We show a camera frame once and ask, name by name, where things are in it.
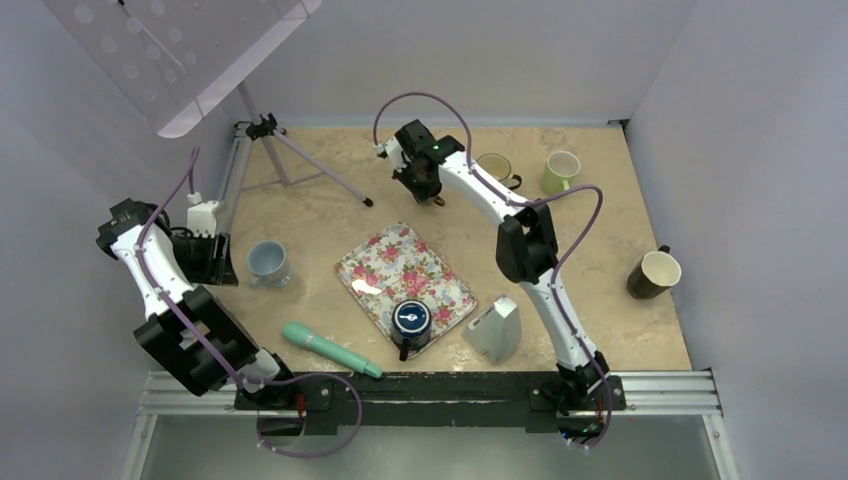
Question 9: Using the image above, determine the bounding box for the grey mug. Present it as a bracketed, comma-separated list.
[247, 240, 292, 288]

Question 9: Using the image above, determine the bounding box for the cream mug black handle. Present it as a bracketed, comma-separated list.
[476, 153, 523, 191]

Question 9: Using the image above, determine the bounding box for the light green mug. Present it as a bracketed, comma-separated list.
[541, 151, 581, 196]

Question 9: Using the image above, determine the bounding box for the dark blue mug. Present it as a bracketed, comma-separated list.
[390, 299, 433, 362]

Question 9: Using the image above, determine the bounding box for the brown small mug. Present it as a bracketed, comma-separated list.
[424, 195, 446, 207]

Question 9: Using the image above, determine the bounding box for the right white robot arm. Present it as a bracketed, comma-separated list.
[378, 120, 616, 410]

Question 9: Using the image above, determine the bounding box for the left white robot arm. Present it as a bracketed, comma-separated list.
[96, 198, 298, 409]

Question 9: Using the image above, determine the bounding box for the floral tray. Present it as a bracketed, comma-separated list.
[334, 222, 477, 359]

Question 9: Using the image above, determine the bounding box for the teal cylindrical bottle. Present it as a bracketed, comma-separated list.
[281, 322, 383, 379]

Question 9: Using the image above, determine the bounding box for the silver tripod stand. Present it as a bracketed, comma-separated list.
[217, 81, 374, 234]

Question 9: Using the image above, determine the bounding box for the silver wedge box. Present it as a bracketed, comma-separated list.
[462, 295, 522, 366]

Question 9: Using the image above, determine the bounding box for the perforated clear panel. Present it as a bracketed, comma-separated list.
[45, 0, 322, 138]

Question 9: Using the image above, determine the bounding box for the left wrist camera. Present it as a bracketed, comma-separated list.
[186, 192, 223, 238]

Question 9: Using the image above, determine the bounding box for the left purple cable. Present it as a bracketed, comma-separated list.
[135, 146, 364, 460]

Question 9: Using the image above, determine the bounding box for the purple cable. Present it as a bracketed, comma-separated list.
[372, 91, 614, 452]
[135, 146, 364, 460]

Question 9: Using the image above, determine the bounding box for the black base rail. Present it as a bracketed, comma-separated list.
[234, 371, 627, 439]

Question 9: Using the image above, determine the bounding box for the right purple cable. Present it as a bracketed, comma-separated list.
[372, 91, 614, 452]

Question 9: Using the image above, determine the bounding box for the aluminium frame rail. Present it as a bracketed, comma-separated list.
[119, 371, 740, 479]

